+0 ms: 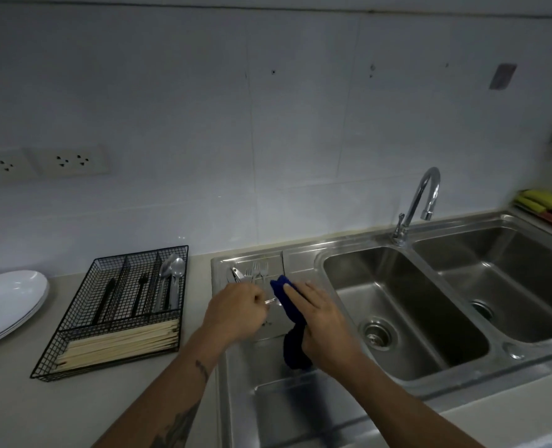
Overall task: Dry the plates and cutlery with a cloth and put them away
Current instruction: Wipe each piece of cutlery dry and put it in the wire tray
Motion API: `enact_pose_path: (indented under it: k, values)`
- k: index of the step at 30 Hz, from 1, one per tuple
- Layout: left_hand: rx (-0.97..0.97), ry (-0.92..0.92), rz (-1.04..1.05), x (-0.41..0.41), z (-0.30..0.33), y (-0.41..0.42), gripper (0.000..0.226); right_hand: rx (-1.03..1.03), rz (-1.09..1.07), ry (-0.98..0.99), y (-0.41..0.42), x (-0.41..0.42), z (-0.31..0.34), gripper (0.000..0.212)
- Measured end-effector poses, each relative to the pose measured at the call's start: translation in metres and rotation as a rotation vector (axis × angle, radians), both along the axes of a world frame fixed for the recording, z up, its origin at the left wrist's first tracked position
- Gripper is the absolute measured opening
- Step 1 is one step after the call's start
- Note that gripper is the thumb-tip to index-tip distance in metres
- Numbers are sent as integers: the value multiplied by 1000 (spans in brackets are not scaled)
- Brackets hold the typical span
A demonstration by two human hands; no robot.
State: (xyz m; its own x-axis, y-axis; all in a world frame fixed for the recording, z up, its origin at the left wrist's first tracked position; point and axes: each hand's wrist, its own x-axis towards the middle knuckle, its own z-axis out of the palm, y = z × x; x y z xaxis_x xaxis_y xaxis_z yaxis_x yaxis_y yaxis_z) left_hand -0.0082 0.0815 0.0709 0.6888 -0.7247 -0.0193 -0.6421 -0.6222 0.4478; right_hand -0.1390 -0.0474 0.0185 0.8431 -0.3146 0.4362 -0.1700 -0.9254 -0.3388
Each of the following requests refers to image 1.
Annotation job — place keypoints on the person's right hand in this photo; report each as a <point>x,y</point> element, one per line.
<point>329,331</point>

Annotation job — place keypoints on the person's left hand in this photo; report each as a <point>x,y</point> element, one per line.
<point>236,312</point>

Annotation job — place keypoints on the pile of steel cutlery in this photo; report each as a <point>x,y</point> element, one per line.
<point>236,275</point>

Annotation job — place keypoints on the dark blue cloth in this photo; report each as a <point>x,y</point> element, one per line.
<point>294,349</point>

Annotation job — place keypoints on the white plate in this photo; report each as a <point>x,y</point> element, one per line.
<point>5,303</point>
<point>37,317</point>

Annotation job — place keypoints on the person's left forearm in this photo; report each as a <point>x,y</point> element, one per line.
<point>164,401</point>

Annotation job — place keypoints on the person's right forearm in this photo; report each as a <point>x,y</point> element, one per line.
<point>397,405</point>

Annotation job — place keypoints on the stainless steel double sink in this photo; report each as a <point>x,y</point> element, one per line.
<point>420,312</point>

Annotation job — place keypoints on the black fork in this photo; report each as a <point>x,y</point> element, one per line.
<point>140,293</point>

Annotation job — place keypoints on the bundle of wooden chopsticks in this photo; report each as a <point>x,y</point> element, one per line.
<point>117,345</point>

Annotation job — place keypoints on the black knife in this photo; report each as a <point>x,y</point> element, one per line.
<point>105,298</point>

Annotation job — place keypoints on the chrome faucet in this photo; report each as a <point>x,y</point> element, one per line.
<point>432,171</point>

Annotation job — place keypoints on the yellow sponge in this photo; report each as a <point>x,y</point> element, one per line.
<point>537,200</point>

